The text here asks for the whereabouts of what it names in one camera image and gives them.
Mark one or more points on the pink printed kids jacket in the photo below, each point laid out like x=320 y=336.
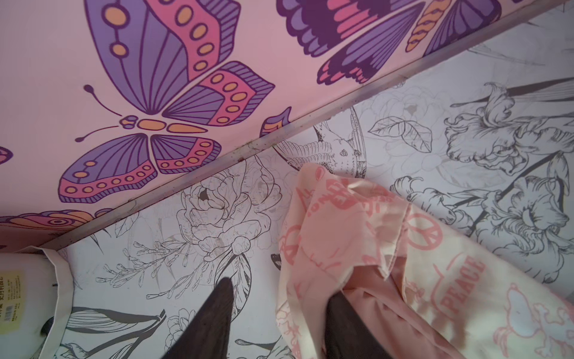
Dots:
x=423 y=289

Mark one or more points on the potted green plant white pot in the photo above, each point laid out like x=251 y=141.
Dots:
x=36 y=303

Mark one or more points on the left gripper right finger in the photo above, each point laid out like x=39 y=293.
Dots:
x=346 y=335

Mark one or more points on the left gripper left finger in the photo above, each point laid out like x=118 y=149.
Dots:
x=207 y=336

